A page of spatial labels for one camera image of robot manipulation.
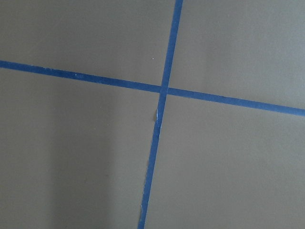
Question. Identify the brown paper table cover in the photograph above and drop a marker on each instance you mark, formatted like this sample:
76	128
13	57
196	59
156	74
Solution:
152	114

